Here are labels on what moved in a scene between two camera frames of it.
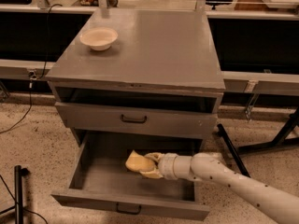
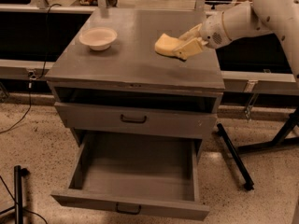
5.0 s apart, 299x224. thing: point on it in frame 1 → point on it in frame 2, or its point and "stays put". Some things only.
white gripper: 167,166 → 212,32
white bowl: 98,38 stays put
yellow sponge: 139,162 → 165,45
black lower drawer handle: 129,212 stays put
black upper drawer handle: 122,119 stays put
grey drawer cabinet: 163,74 stays put
